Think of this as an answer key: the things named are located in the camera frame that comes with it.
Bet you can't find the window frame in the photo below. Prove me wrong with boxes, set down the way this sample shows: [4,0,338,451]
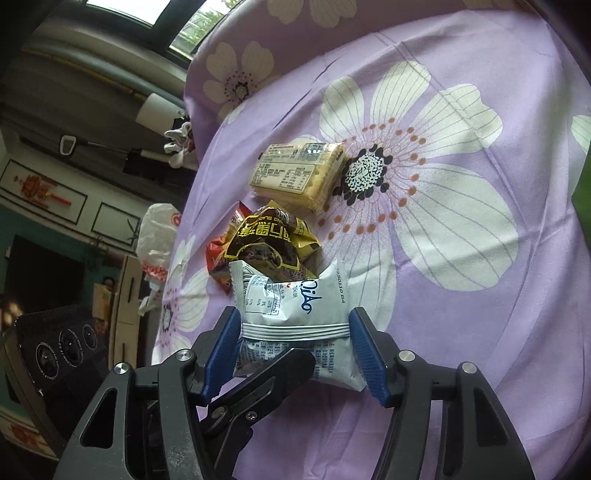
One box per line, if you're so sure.
[85,0,232,58]

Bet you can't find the silver white snack packet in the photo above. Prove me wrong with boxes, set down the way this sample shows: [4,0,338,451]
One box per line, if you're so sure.
[228,259,368,393]

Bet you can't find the white plastic bag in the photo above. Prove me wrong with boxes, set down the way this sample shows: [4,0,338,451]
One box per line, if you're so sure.
[135,202,184,317]

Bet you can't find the white paper roll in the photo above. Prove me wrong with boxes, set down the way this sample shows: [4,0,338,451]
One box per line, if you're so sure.
[135,93,188,129]

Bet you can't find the framed red ornament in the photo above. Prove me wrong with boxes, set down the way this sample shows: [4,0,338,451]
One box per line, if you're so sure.
[0,158,89,228]

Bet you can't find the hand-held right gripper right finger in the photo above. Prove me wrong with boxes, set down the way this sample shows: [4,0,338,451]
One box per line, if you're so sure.
[348,306,537,480]

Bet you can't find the black screen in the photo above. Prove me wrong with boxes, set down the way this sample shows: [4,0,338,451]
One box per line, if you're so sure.
[7,234,86,317]

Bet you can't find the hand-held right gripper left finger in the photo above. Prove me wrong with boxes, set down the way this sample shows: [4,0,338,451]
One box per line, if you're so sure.
[55,305,242,480]

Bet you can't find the purple floral bed sheet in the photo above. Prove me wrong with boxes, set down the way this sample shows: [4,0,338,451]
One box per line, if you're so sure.
[151,0,591,480]

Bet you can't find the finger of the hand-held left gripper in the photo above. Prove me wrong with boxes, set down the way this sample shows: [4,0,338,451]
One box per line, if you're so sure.
[200,347,318,438]

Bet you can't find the black and white cloth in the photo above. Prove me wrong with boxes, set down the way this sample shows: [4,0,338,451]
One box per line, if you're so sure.
[163,121,198,168]

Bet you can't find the beige cracker packet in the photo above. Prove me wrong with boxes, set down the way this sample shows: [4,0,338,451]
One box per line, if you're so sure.
[249,140,346,214]

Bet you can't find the dark brown yellow snack packet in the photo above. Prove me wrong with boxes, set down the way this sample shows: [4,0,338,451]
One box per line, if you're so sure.
[225,200,322,279]

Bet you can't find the green cardboard box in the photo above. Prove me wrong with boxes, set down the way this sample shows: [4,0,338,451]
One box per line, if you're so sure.
[571,150,591,210]

